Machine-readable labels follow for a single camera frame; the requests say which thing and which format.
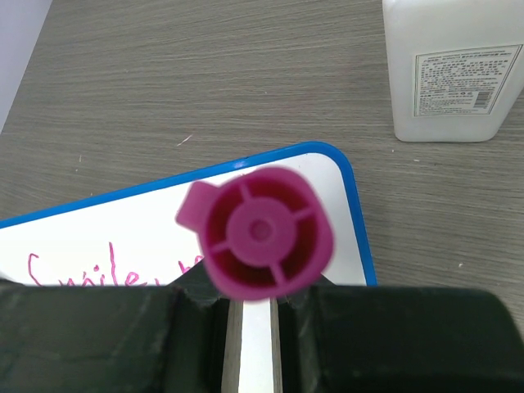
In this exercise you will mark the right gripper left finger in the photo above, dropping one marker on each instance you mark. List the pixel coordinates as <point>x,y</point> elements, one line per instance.
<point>114,339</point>

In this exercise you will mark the blue framed whiteboard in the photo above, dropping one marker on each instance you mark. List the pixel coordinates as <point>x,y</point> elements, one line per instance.
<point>129,238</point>

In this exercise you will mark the white plastic bottle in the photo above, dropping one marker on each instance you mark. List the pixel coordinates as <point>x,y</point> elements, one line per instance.
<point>455,67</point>

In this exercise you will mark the magenta whiteboard marker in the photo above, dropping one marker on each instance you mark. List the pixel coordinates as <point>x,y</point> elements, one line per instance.
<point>263,235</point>

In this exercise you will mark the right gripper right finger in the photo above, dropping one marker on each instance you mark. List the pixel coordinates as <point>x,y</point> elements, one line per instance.
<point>398,339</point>

